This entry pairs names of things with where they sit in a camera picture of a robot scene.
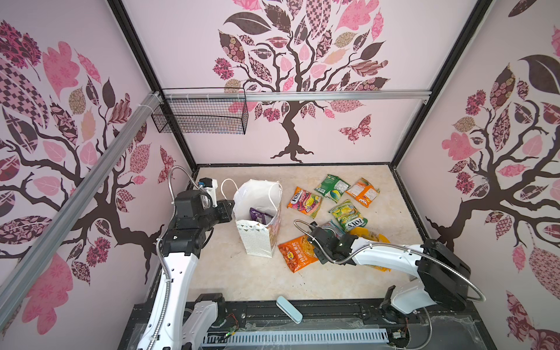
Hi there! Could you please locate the orange snack packet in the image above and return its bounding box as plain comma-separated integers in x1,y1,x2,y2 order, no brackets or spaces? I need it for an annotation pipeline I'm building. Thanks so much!
278,236,319,273

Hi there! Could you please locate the purple Fox's berries candy bag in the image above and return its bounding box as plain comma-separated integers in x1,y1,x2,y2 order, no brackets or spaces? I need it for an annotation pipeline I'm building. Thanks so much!
249,208,274,225

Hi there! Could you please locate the yellow-green Fox's candy bag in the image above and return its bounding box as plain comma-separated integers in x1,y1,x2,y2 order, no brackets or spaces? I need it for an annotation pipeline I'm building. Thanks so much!
329,200,368,233

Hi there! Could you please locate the yellow snack packet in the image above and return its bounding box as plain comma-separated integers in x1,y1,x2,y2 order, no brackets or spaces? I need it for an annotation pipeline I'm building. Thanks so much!
349,226,392,273

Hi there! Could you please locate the white patterned paper bag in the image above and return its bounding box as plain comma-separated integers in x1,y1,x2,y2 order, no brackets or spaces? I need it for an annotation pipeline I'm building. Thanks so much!
233,179,283,258

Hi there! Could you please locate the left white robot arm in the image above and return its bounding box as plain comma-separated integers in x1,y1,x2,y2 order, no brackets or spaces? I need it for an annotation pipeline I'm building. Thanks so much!
137,190,235,349

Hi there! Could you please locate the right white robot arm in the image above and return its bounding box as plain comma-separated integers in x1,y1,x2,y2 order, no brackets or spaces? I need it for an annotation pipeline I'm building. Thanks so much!
304,223,470,324

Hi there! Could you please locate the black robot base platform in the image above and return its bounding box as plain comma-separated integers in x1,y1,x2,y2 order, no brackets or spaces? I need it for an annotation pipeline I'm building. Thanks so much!
201,299,496,349

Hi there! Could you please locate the Fox's fruits oval candy bag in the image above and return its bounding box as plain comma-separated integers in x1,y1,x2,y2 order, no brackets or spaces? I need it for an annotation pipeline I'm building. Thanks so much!
287,187,322,219

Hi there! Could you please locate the green Fox's candy bag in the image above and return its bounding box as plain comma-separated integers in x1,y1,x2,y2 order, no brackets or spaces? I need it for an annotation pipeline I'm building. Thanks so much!
314,174,350,203

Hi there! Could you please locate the orange Fox's fruits candy bag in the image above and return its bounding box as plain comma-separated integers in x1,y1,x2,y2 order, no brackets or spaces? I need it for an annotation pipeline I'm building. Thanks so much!
346,178,379,208

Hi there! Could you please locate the light blue oblong object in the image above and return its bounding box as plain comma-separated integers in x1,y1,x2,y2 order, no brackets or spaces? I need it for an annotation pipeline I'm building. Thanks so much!
276,296,303,324

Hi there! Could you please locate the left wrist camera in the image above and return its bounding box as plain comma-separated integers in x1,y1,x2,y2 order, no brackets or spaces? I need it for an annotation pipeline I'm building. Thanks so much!
198,177,218,207

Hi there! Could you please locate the white slotted cable duct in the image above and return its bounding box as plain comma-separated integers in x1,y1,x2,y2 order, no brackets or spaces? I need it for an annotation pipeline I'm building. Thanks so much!
201,329,389,348

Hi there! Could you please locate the black wire basket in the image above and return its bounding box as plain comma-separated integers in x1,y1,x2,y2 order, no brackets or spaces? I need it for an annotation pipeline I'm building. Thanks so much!
152,87,249,135

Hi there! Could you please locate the aluminium rail back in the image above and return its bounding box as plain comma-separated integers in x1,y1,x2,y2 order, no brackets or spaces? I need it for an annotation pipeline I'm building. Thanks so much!
164,89,432,102

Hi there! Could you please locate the aluminium rail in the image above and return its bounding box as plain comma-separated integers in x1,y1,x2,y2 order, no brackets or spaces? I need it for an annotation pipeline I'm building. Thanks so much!
164,89,432,102
1,91,162,327

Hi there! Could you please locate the right metal cable conduit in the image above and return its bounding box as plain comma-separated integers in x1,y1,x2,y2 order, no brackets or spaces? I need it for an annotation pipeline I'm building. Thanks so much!
292,219,487,303

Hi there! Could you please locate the aluminium rail left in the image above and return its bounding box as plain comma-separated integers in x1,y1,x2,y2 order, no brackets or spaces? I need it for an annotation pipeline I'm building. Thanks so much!
1,91,162,327

